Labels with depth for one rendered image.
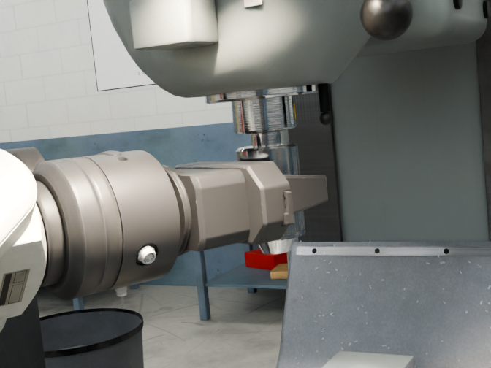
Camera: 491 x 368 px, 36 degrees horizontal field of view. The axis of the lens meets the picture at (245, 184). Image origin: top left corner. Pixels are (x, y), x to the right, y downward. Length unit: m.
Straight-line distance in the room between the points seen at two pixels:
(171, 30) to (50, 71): 5.88
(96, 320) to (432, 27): 2.32
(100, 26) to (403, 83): 5.17
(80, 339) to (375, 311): 2.02
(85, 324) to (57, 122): 3.64
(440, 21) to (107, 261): 0.33
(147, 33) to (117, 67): 5.44
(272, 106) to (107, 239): 0.17
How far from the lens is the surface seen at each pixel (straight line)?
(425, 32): 0.64
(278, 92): 0.53
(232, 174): 0.51
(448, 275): 0.91
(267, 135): 0.56
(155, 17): 0.46
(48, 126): 6.37
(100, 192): 0.46
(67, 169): 0.47
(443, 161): 0.91
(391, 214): 0.94
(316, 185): 0.56
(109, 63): 5.95
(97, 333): 2.84
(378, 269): 0.94
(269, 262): 4.93
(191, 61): 0.50
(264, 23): 0.48
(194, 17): 0.46
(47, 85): 6.36
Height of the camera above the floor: 1.30
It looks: 6 degrees down
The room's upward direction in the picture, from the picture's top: 6 degrees counter-clockwise
